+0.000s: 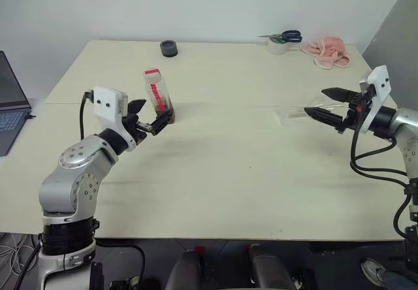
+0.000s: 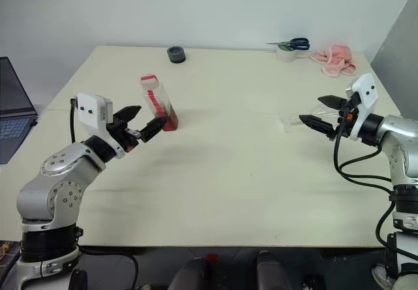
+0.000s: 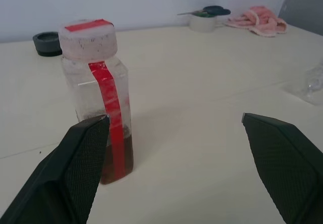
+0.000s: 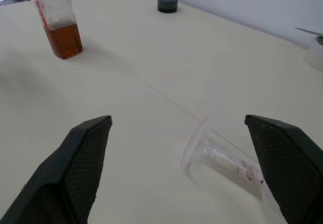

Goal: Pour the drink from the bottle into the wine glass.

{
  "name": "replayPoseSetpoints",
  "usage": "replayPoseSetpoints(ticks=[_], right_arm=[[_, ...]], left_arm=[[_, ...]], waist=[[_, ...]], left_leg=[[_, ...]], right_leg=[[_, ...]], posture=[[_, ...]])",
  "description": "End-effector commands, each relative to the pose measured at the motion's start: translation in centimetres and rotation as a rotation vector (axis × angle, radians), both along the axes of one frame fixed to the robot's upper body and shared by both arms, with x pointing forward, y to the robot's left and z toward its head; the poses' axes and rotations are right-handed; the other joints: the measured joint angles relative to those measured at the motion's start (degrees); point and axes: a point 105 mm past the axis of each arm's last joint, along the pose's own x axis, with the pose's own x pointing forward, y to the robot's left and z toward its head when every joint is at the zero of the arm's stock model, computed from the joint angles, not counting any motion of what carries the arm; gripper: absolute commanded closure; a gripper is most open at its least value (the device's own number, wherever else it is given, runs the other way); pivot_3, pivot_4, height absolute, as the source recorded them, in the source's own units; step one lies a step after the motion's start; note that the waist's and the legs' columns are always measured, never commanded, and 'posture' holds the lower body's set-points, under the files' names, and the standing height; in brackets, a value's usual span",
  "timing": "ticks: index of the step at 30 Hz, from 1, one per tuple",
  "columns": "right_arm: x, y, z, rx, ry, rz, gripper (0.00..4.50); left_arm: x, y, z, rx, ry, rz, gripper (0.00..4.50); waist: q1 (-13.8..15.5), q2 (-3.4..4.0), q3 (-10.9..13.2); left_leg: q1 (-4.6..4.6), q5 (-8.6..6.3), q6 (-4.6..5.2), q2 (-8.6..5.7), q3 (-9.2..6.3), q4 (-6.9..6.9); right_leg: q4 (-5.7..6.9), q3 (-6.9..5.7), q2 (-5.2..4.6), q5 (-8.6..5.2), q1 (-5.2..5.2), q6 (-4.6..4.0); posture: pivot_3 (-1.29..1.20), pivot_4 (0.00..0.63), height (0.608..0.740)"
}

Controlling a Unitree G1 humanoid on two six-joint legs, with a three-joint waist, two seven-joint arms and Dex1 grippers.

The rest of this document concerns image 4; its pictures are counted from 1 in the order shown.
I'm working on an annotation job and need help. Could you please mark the translucent tape roll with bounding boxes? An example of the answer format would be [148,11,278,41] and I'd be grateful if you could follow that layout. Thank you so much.
[303,35,323,71]

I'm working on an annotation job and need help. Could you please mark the clear plastic cup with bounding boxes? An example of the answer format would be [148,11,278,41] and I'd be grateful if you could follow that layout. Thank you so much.
[178,117,268,204]

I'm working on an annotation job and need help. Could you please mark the dark grey round cap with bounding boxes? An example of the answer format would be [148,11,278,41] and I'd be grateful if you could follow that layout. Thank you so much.
[157,0,179,14]

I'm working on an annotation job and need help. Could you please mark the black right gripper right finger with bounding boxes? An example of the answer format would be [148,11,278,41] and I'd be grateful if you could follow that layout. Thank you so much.
[244,114,323,224]

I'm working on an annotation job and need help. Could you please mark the grey metal blade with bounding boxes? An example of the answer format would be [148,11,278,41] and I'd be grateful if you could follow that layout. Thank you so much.
[294,27,323,38]

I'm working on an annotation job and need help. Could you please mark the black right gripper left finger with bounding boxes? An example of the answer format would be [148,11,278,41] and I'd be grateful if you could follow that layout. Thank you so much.
[0,115,113,224]

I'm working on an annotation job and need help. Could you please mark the clear plastic bottle red label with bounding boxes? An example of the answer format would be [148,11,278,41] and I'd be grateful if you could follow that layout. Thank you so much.
[27,0,84,60]

